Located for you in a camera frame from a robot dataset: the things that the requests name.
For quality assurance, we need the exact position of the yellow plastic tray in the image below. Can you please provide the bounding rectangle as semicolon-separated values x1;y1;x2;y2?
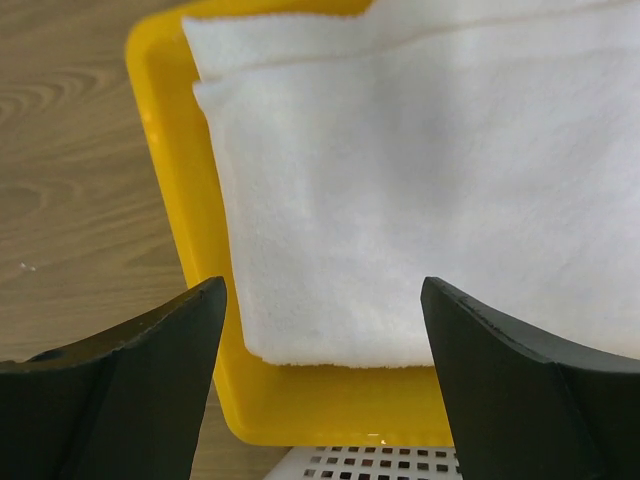
126;1;452;447

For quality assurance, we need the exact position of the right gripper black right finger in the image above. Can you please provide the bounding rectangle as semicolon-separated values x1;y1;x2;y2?
421;277;639;479

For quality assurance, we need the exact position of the white perforated plastic basket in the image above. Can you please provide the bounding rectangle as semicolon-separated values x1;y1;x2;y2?
265;446;462;480

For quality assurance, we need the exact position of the white towel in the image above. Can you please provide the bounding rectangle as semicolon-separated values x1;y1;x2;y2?
183;1;639;367

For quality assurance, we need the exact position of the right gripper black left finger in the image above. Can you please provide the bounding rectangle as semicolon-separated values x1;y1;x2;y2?
1;277;227;479

